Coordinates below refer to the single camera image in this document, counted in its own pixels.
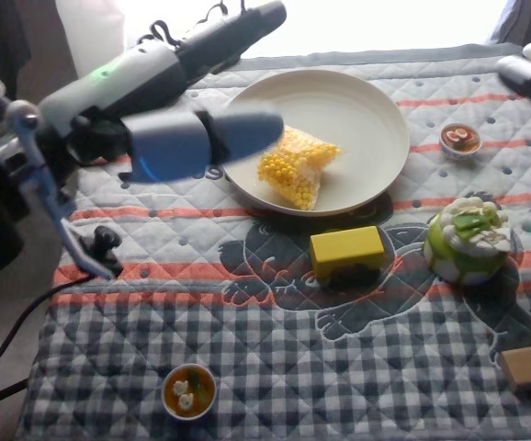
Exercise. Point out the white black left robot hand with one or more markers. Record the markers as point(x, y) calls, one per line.
point(109, 87)

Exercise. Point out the green white toy cake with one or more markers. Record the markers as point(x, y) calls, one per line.
point(465, 248)

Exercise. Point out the bag of yellow corn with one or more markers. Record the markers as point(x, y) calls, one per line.
point(300, 170)

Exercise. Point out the white round plate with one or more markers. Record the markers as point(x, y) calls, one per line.
point(339, 105)

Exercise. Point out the small bowl with toy egg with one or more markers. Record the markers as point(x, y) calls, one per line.
point(460, 140)

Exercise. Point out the yellow rectangular block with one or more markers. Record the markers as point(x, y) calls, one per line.
point(346, 248)

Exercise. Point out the small bowl of orange soup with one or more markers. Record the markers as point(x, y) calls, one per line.
point(188, 391)

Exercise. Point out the grey quilt with printed bear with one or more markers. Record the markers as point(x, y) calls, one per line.
point(293, 344)

